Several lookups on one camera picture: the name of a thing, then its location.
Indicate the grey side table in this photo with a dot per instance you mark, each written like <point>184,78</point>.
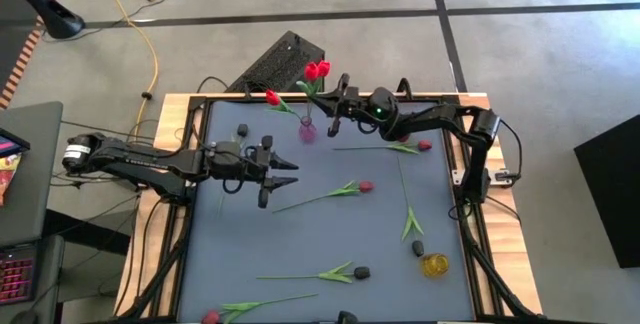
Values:
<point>35,174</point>

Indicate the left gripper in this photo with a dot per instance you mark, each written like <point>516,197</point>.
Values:
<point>257,164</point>

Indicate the blue grey table mat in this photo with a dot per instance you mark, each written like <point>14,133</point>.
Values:
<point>325,234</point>

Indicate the orange black striped tape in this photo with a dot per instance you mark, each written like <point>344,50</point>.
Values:
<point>35,34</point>

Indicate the colourful packet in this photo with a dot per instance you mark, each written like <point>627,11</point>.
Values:
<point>7,179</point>

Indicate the pink glass vase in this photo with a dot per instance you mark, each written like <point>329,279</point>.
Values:
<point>307,133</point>

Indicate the wooden table frame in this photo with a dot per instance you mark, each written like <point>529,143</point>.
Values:
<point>172,114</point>

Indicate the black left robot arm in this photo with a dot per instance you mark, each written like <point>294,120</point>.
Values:
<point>140,161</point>

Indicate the red fabric tulip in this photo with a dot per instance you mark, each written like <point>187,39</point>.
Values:
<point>272,97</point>
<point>425,145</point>
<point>311,71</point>
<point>324,68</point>
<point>366,186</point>
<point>210,318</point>

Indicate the yellow ribbed glass vase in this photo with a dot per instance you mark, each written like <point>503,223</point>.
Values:
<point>435,265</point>

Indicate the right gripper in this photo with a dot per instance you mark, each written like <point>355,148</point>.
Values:
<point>355,106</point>

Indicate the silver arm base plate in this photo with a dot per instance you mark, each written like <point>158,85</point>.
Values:
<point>500,176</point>

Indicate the pink lit keyboard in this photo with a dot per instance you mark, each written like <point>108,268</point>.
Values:
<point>17,274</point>

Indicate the black stand pole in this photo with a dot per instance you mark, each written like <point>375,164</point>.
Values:
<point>55,16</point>

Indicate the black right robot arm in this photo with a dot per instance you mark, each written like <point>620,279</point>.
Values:
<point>440,116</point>

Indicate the black cabinet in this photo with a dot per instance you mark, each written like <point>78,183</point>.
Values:
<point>612,194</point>

